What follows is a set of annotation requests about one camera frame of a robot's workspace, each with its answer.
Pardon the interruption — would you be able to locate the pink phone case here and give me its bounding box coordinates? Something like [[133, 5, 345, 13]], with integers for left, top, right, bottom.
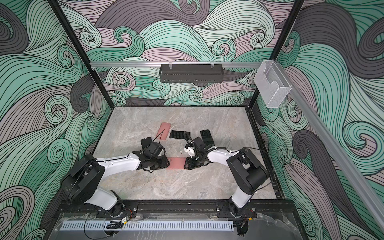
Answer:
[[167, 157, 186, 170], [156, 122, 171, 141]]

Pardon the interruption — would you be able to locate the black phone left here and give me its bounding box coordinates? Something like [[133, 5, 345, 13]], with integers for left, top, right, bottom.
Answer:
[[141, 137, 153, 151]]

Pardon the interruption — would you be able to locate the aluminium rail right wall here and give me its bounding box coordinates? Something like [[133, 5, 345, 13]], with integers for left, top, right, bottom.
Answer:
[[274, 63, 384, 230]]

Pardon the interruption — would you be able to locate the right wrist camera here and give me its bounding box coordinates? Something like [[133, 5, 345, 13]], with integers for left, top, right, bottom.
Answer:
[[184, 145, 195, 158]]

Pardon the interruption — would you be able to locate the black phone right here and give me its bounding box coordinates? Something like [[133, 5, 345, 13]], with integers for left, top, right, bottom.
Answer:
[[200, 130, 215, 146]]

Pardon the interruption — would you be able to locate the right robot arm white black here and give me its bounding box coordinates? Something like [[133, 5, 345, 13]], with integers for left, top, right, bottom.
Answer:
[[184, 133, 269, 216]]

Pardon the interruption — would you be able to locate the aluminium rail wall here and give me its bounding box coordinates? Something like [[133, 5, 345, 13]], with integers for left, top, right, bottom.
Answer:
[[90, 61, 262, 69], [274, 63, 384, 230]]

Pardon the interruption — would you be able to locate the clear plastic wall holder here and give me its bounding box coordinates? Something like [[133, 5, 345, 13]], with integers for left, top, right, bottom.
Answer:
[[254, 60, 292, 109]]

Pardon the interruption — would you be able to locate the black phone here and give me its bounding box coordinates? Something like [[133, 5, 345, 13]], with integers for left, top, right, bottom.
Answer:
[[200, 130, 215, 146], [141, 137, 153, 151]]

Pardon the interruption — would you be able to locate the black wall tray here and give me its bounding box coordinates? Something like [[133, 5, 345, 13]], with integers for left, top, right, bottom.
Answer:
[[159, 64, 224, 83]]

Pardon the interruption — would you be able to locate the white slotted cable duct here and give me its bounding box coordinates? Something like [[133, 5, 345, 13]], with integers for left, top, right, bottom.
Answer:
[[59, 221, 234, 232]]

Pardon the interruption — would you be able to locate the aluminium rail back wall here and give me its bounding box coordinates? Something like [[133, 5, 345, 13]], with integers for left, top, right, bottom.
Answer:
[[90, 61, 262, 69]]

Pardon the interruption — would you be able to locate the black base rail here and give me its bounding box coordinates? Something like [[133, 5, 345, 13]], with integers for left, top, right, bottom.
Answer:
[[56, 199, 296, 218]]

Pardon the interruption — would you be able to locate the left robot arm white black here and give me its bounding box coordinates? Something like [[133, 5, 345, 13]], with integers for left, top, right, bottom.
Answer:
[[61, 138, 170, 217]]

